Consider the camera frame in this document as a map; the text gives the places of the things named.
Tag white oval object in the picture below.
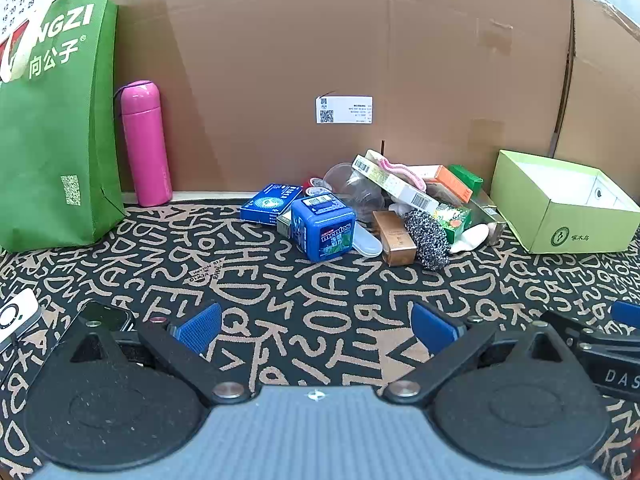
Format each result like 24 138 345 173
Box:
449 223 490 254

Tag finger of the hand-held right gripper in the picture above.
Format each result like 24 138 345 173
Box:
611 301 640 329
540 310 640 356

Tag blue candy tin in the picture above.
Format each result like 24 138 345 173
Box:
291 194 357 263

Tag clear plastic lid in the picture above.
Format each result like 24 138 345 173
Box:
352 227 384 259

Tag long white barcode box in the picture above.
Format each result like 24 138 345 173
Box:
351 155 440 211

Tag orange and white box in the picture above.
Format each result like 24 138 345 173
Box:
410 165 474 205

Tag large brown cardboard box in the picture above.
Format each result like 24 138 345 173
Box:
70 0 640 206

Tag clear plastic cup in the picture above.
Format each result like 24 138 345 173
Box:
323 162 387 224

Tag green shopping bag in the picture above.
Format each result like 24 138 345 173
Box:
0 0 127 254

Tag steel wool scrubber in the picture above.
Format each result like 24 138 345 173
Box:
403 210 451 270

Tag black letter-patterned mat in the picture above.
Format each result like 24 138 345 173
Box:
0 202 640 480

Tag white device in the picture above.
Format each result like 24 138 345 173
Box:
0 289 42 357

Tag green cardboard shoe box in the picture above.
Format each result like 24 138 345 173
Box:
490 150 640 255

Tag gold brown box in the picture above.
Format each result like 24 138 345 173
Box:
372 210 418 267

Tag black smartphone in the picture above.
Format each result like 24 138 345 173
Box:
77 301 135 334

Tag green printed packet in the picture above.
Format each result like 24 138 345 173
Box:
432 203 473 245

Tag white and pink cloth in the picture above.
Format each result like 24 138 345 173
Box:
365 150 427 192

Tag white shipping label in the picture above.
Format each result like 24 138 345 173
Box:
315 95 374 125

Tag dark green box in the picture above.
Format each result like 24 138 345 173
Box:
448 165 485 194

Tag pink thermos bottle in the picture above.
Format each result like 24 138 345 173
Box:
114 80 173 208

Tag tan clear box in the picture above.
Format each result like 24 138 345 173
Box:
469 192 509 246

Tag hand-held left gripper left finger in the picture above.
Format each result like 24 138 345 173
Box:
70 302 251 406

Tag flat blue box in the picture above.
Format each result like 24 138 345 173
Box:
240 183 304 225

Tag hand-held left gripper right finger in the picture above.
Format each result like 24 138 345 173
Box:
382 302 571 406

